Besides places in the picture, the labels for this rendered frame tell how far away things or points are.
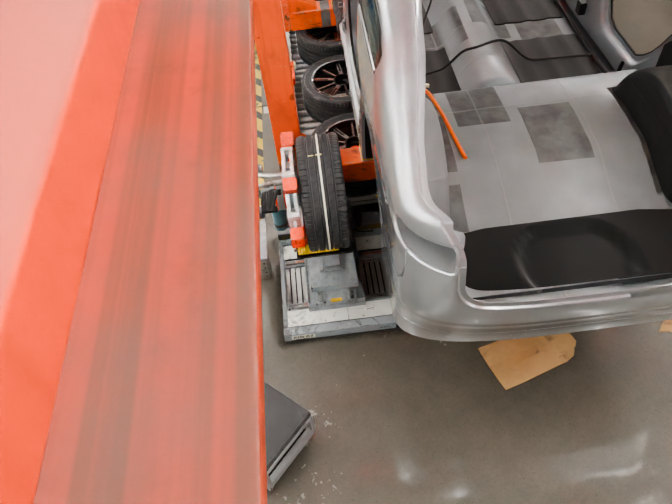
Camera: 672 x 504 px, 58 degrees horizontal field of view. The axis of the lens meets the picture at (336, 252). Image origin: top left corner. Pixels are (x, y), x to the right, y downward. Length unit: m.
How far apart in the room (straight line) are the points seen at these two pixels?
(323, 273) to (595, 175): 1.69
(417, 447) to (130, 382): 3.22
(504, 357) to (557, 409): 0.41
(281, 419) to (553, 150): 2.04
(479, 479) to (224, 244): 3.18
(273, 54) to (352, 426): 2.09
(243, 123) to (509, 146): 3.05
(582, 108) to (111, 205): 3.50
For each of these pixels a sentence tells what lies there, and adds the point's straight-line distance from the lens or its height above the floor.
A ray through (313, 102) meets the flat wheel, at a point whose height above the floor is 0.45.
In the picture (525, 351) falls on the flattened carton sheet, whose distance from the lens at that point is 3.89.
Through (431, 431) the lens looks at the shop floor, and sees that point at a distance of 3.59.
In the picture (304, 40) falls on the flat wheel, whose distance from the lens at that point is 5.44.
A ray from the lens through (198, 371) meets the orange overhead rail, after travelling 0.35.
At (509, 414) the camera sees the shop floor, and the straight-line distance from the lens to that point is 3.68.
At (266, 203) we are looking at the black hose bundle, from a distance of 3.25.
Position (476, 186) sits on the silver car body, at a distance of 3.32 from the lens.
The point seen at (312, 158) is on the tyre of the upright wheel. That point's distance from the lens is 3.21.
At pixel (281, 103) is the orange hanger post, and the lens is 3.56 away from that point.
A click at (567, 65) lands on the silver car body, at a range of 4.62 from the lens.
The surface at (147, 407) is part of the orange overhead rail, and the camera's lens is 0.35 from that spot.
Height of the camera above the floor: 3.29
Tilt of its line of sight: 50 degrees down
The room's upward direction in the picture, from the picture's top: 6 degrees counter-clockwise
